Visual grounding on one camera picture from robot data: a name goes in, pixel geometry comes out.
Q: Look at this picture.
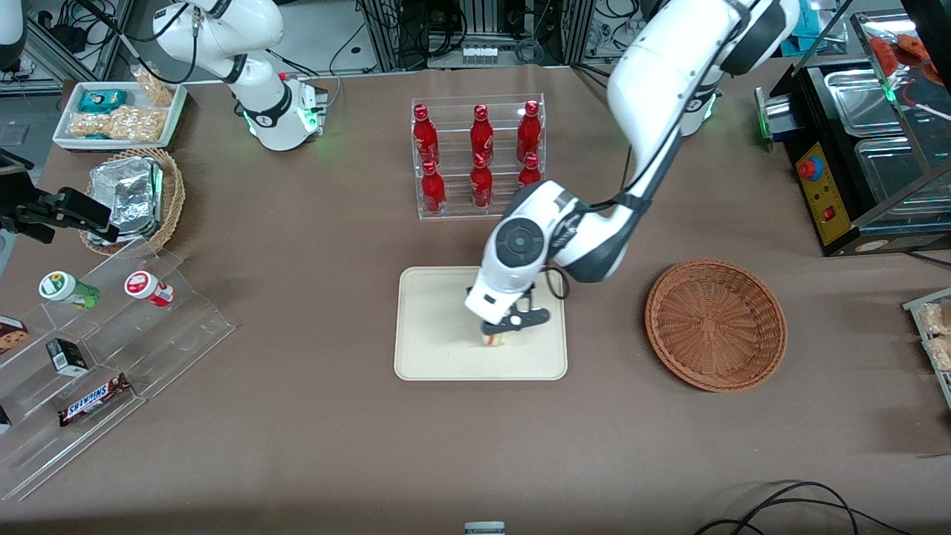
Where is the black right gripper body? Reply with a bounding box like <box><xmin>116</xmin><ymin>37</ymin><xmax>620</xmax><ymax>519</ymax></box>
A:
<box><xmin>0</xmin><ymin>197</ymin><xmax>59</xmax><ymax>244</ymax></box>

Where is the beige plastic tray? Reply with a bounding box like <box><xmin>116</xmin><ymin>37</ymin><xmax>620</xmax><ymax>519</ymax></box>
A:
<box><xmin>394</xmin><ymin>265</ymin><xmax>569</xmax><ymax>382</ymax></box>

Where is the white rectangular snack tray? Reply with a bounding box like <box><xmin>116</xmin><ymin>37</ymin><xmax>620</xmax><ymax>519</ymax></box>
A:
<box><xmin>52</xmin><ymin>80</ymin><xmax>189</xmax><ymax>152</ymax></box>

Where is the light wicker basket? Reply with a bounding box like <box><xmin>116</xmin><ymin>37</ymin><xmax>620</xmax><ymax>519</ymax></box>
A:
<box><xmin>80</xmin><ymin>147</ymin><xmax>186</xmax><ymax>257</ymax></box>

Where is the round brown wicker basket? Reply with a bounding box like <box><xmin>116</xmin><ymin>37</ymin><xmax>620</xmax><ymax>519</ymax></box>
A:
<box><xmin>644</xmin><ymin>257</ymin><xmax>788</xmax><ymax>393</ymax></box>

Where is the green lidded cup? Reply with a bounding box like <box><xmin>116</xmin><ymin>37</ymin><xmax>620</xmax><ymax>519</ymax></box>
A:
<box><xmin>39</xmin><ymin>270</ymin><xmax>101</xmax><ymax>311</ymax></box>

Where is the foil wrapped package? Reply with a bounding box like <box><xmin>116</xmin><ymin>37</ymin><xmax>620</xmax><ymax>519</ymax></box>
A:
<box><xmin>88</xmin><ymin>156</ymin><xmax>164</xmax><ymax>246</ymax></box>

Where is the brown cookie box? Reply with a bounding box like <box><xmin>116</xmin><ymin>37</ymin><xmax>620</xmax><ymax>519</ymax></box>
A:
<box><xmin>0</xmin><ymin>315</ymin><xmax>30</xmax><ymax>356</ymax></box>

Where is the large clear peanut bag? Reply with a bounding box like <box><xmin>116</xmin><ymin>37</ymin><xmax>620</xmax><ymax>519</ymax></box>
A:
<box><xmin>69</xmin><ymin>106</ymin><xmax>169</xmax><ymax>143</ymax></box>

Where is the red lidded cup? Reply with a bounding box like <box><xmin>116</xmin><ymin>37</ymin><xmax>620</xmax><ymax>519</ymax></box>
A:
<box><xmin>124</xmin><ymin>270</ymin><xmax>176</xmax><ymax>308</ymax></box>

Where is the teal snack packet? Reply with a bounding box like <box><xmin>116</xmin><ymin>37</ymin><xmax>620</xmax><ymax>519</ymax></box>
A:
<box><xmin>77</xmin><ymin>89</ymin><xmax>129</xmax><ymax>114</ymax></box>

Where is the small black carton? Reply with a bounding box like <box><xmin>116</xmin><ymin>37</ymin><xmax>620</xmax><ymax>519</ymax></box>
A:
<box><xmin>46</xmin><ymin>338</ymin><xmax>90</xmax><ymax>376</ymax></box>

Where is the clear acrylic bottle rack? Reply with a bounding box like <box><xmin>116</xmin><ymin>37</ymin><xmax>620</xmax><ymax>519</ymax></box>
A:
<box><xmin>411</xmin><ymin>93</ymin><xmax>546</xmax><ymax>221</ymax></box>

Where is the small clear peanut bag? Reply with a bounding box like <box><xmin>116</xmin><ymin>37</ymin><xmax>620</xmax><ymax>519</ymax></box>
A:
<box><xmin>132</xmin><ymin>65</ymin><xmax>176</xmax><ymax>109</ymax></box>

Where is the clear acrylic stepped display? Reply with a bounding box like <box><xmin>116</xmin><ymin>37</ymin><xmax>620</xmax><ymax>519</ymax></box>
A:
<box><xmin>0</xmin><ymin>239</ymin><xmax>237</xmax><ymax>502</ymax></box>

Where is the snickers chocolate bar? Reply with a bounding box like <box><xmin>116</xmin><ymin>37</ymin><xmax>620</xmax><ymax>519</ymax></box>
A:
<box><xmin>58</xmin><ymin>373</ymin><xmax>133</xmax><ymax>428</ymax></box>

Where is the silver cylinder with green light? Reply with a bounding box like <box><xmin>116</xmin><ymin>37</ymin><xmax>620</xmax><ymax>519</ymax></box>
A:
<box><xmin>754</xmin><ymin>87</ymin><xmax>793</xmax><ymax>146</ymax></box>

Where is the black food warmer appliance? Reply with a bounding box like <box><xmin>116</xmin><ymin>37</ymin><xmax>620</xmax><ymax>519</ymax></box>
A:
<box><xmin>769</xmin><ymin>61</ymin><xmax>951</xmax><ymax>258</ymax></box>

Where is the metal warmer pan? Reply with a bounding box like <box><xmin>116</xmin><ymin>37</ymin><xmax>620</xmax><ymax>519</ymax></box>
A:
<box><xmin>854</xmin><ymin>137</ymin><xmax>951</xmax><ymax>215</ymax></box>
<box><xmin>823</xmin><ymin>68</ymin><xmax>904</xmax><ymax>139</ymax></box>

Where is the glass display case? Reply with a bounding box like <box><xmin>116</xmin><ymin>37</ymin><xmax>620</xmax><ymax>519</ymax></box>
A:
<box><xmin>847</xmin><ymin>0</ymin><xmax>951</xmax><ymax>233</ymax></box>

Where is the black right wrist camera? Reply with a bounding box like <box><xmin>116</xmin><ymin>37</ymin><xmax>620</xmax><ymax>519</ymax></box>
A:
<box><xmin>51</xmin><ymin>187</ymin><xmax>120</xmax><ymax>243</ymax></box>

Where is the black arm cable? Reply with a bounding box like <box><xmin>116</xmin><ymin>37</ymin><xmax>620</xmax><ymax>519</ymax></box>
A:
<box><xmin>545</xmin><ymin>111</ymin><xmax>684</xmax><ymax>299</ymax></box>

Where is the black floor cable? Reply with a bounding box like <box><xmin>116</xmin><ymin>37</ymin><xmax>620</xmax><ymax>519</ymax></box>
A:
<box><xmin>695</xmin><ymin>481</ymin><xmax>915</xmax><ymax>535</ymax></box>

